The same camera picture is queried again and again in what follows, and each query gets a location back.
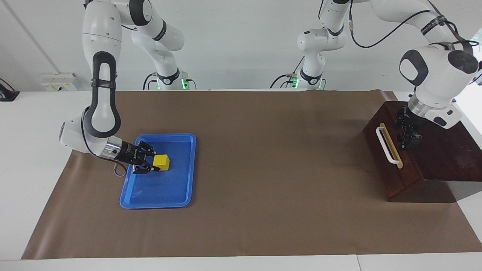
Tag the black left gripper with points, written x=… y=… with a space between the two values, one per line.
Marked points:
x=408 y=124

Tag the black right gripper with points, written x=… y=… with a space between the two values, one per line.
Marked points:
x=130 y=154

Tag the yellow cube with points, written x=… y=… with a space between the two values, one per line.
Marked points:
x=161 y=162

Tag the wooden drawer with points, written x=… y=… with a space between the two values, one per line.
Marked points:
x=376 y=150

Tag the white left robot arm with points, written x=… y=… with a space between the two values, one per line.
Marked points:
x=437 y=82

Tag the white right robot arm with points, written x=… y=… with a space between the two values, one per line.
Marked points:
x=101 y=56

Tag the dark wooden drawer cabinet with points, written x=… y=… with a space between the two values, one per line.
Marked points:
x=444 y=158

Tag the blue plastic tray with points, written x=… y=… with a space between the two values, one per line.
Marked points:
x=165 y=188

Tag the brown table mat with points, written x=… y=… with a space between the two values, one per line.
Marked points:
x=263 y=169

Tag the window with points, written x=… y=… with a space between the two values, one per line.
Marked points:
x=479 y=41

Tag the white wall socket box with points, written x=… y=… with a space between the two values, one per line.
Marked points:
x=56 y=82

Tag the black clamp mount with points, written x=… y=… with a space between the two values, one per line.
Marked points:
x=7 y=94

